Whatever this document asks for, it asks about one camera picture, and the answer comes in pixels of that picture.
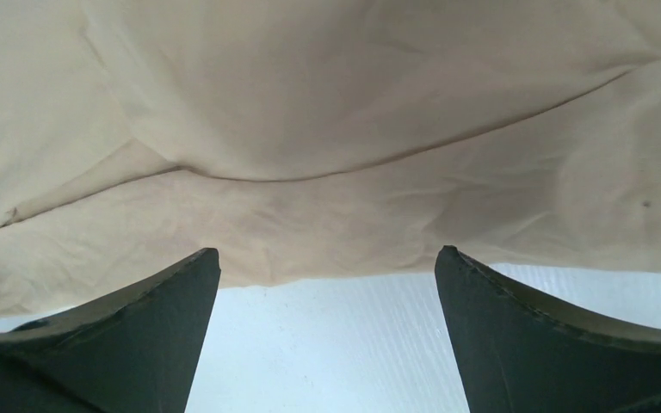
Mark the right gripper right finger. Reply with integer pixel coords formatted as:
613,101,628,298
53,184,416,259
435,246,661,412

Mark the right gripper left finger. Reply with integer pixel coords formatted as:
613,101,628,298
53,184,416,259
0,249,220,412

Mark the beige t shirt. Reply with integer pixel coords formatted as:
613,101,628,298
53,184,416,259
0,1,661,317

